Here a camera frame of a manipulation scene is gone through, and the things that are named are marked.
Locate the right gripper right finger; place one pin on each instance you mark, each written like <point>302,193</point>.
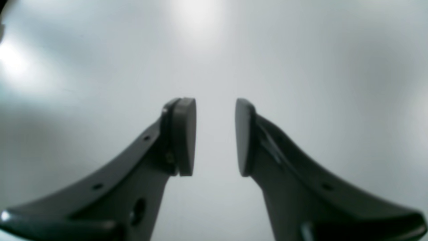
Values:
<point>305,201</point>

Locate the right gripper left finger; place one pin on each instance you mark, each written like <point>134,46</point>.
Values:
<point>120,201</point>

